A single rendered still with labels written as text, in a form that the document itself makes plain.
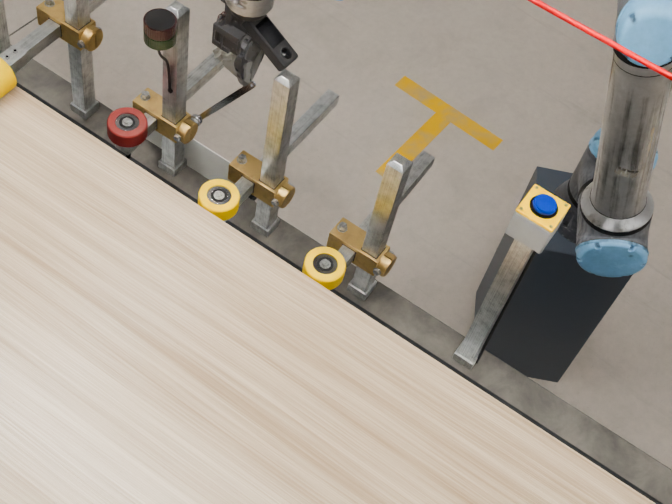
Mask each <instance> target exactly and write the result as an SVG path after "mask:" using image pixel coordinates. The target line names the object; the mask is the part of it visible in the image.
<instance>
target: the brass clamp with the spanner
mask: <svg viewBox="0 0 672 504"><path fill-rule="evenodd" d="M144 91H148V92H149V94H150V96H151V98H150V100H148V101H143V100H142V99H141V98H140V96H141V94H139V95H138V96H137V97H136V98H135V99H134V100H133V108H135V109H138V110H139V111H141V112H142V113H143V114H144V113H145V112H146V113H147V114H149V115H151V116H152V117H154V118H155V119H157V129H156V130H155V131H157V132H159V133H160V134H162V135H163V136H165V137H166V138H168V139H169V140H171V141H173V142H174V143H177V142H178V141H180V142H182V143H183V144H187V143H189V142H190V141H191V140H192V139H193V138H194V136H195V135H196V133H197V130H198V124H197V123H195V122H194V121H192V120H191V114H189V113H188V112H186V115H185V116H184V117H183V118H182V119H181V120H180V121H178V122H177V123H176V124H174V123H173V122H171V121H169V120H168V119H166V118H165V117H163V116H162V96H161V95H159V94H157V93H156V92H154V91H153V90H151V89H150V88H146V89H145V90H144Z"/></svg>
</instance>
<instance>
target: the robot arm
mask: <svg viewBox="0 0 672 504"><path fill-rule="evenodd" d="M221 1H222V2H223V3H225V11H223V12H222V13H223V14H222V13H221V14H219V15H221V16H220V17H219V15H218V18H217V21H216V22H215V23H213V33H212V44H214V45H216V46H217V47H219V48H220V49H221V50H223V51H224V52H226V53H227V54H229V53H230V52H231V53H233V55H232V59H231V60H230V59H223V60H222V64H223V66H224V67H225V68H226V69H227V70H229V71H230V72H231V73H232V74H233V75H234V76H236V77H237V79H238V82H239V83H240V84H241V85H242V86H244V87H245V86H247V85H248V84H249V83H250V82H251V81H252V80H253V78H254V76H255V74H256V72H257V70H258V68H259V66H260V63H261V62H262V60H263V57H264V54H265V55H266V56H267V57H268V59H269V60H270V61H271V62H272V64H273V65H274V66H275V67H276V69H277V70H278V71H283V70H284V69H286V68H287V67H288V66H289V65H290V64H291V63H293V62H294V61H295V60H296V59H297V58H298V54H297V53H296V52H295V50H294V49H293V48H292V46H291V45H290V44H289V43H288V41H287V40H286V39H285V37H284V36H283V35H282V34H281V32H280V31H279V30H278V29H277V27H276V26H275V25H274V23H273V22H272V21H271V20H270V18H269V17H268V16H267V15H266V14H267V13H269V12H270V11H271V10H272V8H273V6H274V0H221ZM223 18H224V19H223ZM221 19H222V20H221ZM220 20H221V21H220ZM214 38H215V39H214ZM613 41H614V42H616V43H618V44H620V45H622V46H623V47H625V48H627V49H629V50H631V51H632V52H634V53H636V54H638V55H640V56H641V57H643V58H645V59H647V60H649V61H650V62H652V63H654V64H656V65H658V66H659V67H661V68H663V69H665V70H667V71H668V72H670V73H672V0H618V1H617V17H616V25H615V31H614V38H613ZM671 83H672V81H671V80H669V79H668V78H666V77H664V76H662V75H660V74H659V73H657V72H655V71H653V70H651V69H650V68H648V67H646V66H644V65H642V64H641V63H639V62H637V61H635V60H633V59H632V58H630V57H628V56H626V55H624V54H623V53H621V52H619V51H617V50H615V49H614V48H613V55H612V62H611V68H610V75H609V82H608V88H607V95H606V101H605V108H604V114H603V121H602V127H601V128H600V129H599V130H598V131H597V132H596V133H595V135H594V136H593V137H592V138H591V139H590V141H589V144H588V146H587V148H586V150H585V152H584V153H583V155H582V157H581V159H580V161H579V163H578V165H577V167H576V169H575V170H574V172H573V174H572V176H571V178H570V179H568V180H567V181H565V182H563V183H562V184H560V185H559V186H558V187H557V188H556V189H555V190H554V192H553V194H555V195H556V196H558V197H560V198H561V199H562V200H563V201H565V202H567V203H568V204H570V205H571V206H570V208H569V210H568V212H567V214H566V215H565V217H564V219H563V221H562V223H561V224H560V226H559V228H558V230H557V231H558V232H559V233H560V234H561V235H562V236H563V237H565V238H566V239H568V240H569V241H571V242H573V243H575V244H576V248H575V252H576V259H577V262H578V264H579V265H580V267H581V268H583V269H584V270H585V271H587V272H589V273H592V274H595V275H598V276H602V277H622V276H629V275H632V274H635V273H637V272H639V271H641V270H642V269H643V268H644V267H645V265H646V263H647V259H648V255H649V251H648V236H649V228H650V224H651V220H652V216H653V211H654V201H653V197H652V195H651V194H650V192H649V191H648V188H649V183H650V179H651V174H652V170H653V169H654V168H655V166H656V163H657V160H658V150H657V147H658V143H659V138H660V133H661V129H662V124H663V120H664V115H665V111H666V106H667V102H668V97H669V92H670V88H671Z"/></svg>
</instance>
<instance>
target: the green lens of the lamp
mask: <svg viewBox="0 0 672 504"><path fill-rule="evenodd" d="M176 38H177V31H176V34H175V35H174V36H173V37H172V38H171V39H169V40H166V41H155V40H152V39H150V38H149V37H148V36H147V35H146V34H145V33H144V30H143V39H144V42H145V44H146V45H147V46H148V47H149V48H151V49H154V50H158V51H163V50H168V49H170V48H172V47H173V46H174V45H175V43H176Z"/></svg>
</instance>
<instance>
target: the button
mask: <svg viewBox="0 0 672 504"><path fill-rule="evenodd" d="M533 208H534V209H535V210H536V211H537V212H538V213H539V214H541V215H545V216H549V215H552V214H554V213H555V211H556V209H557V203H556V201H555V199H554V198H553V197H551V196H549V195H546V194H539V195H537V196H536V197H535V198H534V200H533Z"/></svg>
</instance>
